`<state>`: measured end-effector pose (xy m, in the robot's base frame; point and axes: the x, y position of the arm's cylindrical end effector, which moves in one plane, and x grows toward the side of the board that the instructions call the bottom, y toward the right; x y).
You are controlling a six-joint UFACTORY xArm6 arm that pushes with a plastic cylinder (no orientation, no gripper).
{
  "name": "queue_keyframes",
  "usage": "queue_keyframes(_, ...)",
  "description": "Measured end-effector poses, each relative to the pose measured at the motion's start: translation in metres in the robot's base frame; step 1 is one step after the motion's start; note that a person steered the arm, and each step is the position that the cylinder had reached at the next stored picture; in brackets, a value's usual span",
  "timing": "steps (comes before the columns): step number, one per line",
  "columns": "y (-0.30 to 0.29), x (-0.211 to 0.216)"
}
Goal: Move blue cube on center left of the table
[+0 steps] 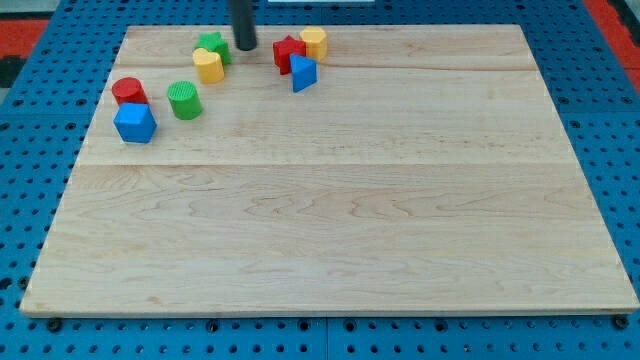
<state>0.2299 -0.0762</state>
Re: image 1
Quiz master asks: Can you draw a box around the blue pentagon block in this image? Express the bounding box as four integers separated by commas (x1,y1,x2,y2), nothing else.
113,103,157,143

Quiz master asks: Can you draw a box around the yellow heart block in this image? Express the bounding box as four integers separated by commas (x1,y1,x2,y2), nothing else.
192,48,225,84

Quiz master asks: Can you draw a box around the red cylinder block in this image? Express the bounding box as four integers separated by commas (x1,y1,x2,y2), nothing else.
111,77,149,105

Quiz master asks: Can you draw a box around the green cylinder block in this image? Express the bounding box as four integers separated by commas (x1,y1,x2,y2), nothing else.
167,80,203,120

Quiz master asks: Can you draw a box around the wooden board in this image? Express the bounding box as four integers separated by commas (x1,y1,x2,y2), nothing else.
21,25,639,318

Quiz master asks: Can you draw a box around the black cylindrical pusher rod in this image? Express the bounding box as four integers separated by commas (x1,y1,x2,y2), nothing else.
228,0,257,51

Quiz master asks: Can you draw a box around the green star block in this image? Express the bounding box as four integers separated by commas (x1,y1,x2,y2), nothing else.
194,32,232,65

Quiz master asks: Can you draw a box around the yellow hexagon block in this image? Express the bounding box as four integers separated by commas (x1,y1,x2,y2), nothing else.
299,26,328,61

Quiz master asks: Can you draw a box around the blue triangle block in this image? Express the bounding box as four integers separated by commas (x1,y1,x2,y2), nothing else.
290,54,318,93

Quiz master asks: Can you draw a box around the red star block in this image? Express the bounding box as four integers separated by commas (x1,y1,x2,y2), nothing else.
272,35,306,75

